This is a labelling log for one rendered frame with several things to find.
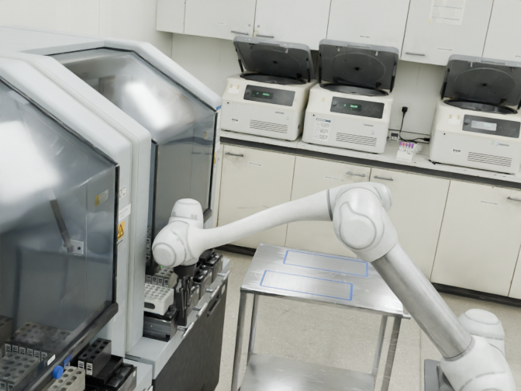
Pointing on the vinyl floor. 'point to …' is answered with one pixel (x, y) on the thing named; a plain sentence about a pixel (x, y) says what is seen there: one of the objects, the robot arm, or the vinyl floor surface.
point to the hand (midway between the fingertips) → (182, 316)
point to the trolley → (320, 268)
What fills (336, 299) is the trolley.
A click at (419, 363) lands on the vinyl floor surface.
